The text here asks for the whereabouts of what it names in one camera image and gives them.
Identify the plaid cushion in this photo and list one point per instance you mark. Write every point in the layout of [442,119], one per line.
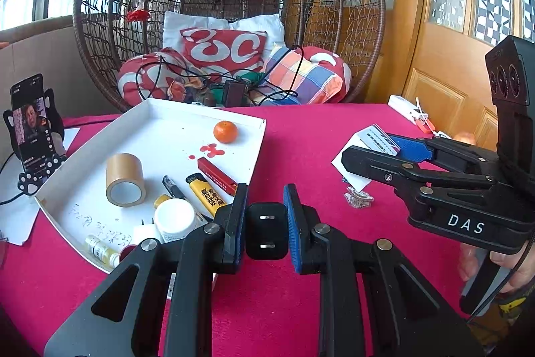
[292,76]

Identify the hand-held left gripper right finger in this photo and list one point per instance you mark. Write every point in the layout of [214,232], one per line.
[294,240]

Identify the black gel pen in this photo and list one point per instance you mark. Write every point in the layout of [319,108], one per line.
[173,187]

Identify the brown tape roll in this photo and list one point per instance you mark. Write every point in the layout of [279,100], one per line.
[123,173]

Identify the orange tangerine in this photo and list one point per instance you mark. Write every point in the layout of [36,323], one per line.
[225,132]

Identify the red tablecloth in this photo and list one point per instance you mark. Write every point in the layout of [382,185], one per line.
[301,148]

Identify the white paper sheet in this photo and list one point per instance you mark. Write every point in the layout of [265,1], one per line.
[16,215]

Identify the orange plastic tool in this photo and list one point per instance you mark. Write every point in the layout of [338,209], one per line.
[426,126]

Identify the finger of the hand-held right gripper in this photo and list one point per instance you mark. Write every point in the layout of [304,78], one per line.
[411,148]
[376,162]

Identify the wooden glass door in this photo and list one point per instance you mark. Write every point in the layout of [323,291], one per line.
[443,68]

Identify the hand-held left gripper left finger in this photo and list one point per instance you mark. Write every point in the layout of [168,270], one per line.
[234,240]

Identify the green cloth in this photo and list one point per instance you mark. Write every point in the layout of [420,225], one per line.
[252,79]

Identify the white pillow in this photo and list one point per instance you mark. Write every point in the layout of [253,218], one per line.
[175,26]

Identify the white plastic jar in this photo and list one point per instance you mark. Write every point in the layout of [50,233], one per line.
[175,219]

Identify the white cardboard tray box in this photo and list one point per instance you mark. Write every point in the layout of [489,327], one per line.
[159,131]

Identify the white red blue medicine box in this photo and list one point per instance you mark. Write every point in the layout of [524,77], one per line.
[378,139]

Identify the dark power adapter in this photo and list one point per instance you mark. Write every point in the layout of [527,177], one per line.
[234,93]

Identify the black smartphone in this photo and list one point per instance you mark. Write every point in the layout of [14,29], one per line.
[31,122]

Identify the small dropper bottle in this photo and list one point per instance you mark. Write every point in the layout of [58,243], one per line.
[100,250]

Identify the red flower ornament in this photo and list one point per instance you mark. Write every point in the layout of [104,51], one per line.
[137,15]

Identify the square red white cushion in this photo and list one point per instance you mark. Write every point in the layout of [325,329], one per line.
[225,49]

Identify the small red jar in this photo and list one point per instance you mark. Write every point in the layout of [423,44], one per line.
[127,253]

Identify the black charger plug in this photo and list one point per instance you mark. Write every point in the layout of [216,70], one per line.
[267,231]

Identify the beige cardboard panel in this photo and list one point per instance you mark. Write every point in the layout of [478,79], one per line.
[37,47]

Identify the large yellow lighter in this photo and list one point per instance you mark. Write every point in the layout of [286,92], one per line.
[205,194]

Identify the white charger plug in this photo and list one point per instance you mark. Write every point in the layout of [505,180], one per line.
[146,233]

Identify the brown wicker hanging chair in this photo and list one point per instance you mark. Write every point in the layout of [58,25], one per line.
[334,26]

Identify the crumpled red white cushion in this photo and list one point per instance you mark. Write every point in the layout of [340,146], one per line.
[142,76]

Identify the person's right hand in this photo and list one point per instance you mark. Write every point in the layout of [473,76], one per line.
[518,271]

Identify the red lighter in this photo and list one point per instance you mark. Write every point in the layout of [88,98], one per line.
[215,173]

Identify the white paper card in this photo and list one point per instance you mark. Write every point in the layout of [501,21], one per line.
[359,181]

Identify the black cat-shaped phone stand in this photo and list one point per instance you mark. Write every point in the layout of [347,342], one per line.
[54,110]

